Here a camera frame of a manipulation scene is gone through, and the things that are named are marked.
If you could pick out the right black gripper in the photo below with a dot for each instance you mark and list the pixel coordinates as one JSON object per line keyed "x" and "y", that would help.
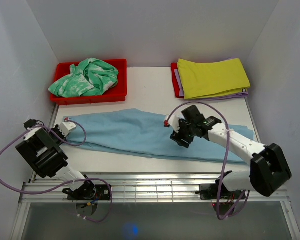
{"x": 177, "y": 137}

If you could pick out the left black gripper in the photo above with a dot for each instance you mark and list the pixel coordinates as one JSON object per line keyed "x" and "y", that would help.
{"x": 57, "y": 129}

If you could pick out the light blue trousers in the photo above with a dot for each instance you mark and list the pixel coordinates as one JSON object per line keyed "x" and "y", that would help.
{"x": 138, "y": 133}

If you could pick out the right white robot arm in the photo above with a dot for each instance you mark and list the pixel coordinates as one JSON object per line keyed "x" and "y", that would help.
{"x": 268, "y": 167}

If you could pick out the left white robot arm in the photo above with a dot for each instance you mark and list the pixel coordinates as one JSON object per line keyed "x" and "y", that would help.
{"x": 41, "y": 149}

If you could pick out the yellow folded trousers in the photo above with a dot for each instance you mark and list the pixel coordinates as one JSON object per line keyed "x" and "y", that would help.
{"x": 212, "y": 77}

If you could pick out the green white patterned trousers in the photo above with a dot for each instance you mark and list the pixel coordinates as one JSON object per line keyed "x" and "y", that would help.
{"x": 91, "y": 77}

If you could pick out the red folded trousers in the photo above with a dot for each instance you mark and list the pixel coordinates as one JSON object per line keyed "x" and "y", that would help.
{"x": 176, "y": 81}

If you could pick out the lilac folded trousers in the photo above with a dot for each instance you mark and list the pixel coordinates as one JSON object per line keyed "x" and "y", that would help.
{"x": 180, "y": 85}

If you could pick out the red plastic bin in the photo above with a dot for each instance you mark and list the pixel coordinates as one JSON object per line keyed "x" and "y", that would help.
{"x": 115, "y": 94}

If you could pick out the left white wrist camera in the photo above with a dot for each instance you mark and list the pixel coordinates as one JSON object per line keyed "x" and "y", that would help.
{"x": 66, "y": 127}

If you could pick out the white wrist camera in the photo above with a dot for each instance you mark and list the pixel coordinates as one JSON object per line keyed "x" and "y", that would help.
{"x": 66, "y": 127}
{"x": 174, "y": 121}

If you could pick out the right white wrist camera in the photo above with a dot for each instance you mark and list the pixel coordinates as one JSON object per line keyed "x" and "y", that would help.
{"x": 174, "y": 121}

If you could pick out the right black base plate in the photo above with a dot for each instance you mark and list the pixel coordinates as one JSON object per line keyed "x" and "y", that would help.
{"x": 210, "y": 192}

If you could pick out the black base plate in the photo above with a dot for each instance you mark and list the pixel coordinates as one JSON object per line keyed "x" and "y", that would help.
{"x": 210, "y": 192}
{"x": 102, "y": 192}

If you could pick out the aluminium rail frame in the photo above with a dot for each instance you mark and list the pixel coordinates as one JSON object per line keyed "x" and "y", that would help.
{"x": 155, "y": 206}

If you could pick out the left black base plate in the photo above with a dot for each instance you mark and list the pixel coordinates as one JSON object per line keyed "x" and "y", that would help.
{"x": 102, "y": 192}

